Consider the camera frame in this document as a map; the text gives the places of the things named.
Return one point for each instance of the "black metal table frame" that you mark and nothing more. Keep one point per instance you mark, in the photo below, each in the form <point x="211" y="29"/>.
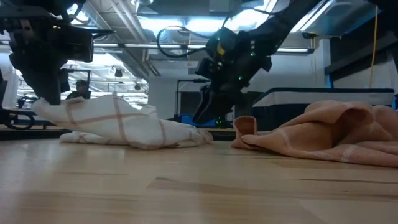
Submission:
<point x="31" y="133"/>

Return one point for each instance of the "background black robot arm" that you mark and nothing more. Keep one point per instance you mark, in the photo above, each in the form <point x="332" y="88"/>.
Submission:
<point x="221" y="123"/>

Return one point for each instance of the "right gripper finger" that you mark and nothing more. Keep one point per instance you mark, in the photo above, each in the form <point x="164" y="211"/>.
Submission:
<point x="214" y="105"/>

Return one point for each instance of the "long ceiling light bar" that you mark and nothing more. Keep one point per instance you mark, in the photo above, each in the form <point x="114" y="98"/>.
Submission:
<point x="155" y="46"/>

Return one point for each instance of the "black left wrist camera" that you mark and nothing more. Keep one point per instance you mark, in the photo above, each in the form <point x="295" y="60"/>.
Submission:
<point x="77" y="43"/>

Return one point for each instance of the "navy blue fabric bin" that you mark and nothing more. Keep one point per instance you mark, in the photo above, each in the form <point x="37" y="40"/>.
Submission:
<point x="280" y="99"/>

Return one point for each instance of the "blue plastic bin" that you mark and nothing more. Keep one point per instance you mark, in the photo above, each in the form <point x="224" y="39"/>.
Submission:
<point x="186" y="120"/>

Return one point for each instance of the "black background gantry frame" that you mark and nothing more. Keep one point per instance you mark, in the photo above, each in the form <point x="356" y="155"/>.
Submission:
<point x="84" y="71"/>
<point x="192" y="81"/>

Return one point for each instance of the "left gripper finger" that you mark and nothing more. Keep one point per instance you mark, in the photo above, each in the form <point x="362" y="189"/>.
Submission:
<point x="46" y="87"/>
<point x="65" y="81"/>

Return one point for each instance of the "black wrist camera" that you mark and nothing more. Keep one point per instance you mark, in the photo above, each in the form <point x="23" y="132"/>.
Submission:
<point x="77" y="43"/>
<point x="206" y="68"/>

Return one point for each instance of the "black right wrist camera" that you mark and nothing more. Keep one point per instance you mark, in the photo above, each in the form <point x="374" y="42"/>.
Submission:
<point x="206" y="68"/>

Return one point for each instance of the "person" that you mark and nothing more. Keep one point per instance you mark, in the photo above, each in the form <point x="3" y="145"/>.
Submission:
<point x="81" y="90"/>

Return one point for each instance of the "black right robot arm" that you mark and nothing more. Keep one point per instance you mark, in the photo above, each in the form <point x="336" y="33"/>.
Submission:
<point x="280" y="21"/>

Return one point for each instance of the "plain pink towel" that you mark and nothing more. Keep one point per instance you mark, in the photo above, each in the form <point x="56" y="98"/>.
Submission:
<point x="311" y="137"/>

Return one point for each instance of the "white towel red grid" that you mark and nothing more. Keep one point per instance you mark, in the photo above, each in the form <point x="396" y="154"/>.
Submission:
<point x="124" y="124"/>

